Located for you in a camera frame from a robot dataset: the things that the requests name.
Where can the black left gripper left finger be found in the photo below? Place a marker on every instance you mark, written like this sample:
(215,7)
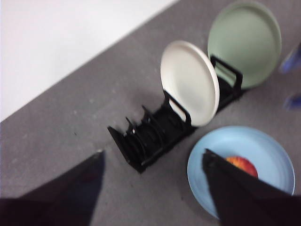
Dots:
(58,200)

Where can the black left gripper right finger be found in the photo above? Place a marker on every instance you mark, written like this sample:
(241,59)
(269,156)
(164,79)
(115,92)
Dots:
(247,200)

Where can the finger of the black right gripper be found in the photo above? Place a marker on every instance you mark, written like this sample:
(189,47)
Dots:
(294,101)
(292,61)

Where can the red apple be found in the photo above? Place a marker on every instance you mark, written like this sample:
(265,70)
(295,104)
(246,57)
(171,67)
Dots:
(242,163)

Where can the blue plate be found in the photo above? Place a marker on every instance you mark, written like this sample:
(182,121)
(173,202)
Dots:
(258,146)

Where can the green plate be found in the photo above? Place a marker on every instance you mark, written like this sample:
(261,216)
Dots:
(247,42)

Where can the white plate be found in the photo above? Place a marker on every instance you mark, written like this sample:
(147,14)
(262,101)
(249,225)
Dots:
(190,82)

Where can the black plate rack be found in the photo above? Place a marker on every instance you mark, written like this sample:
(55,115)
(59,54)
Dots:
(152,139)

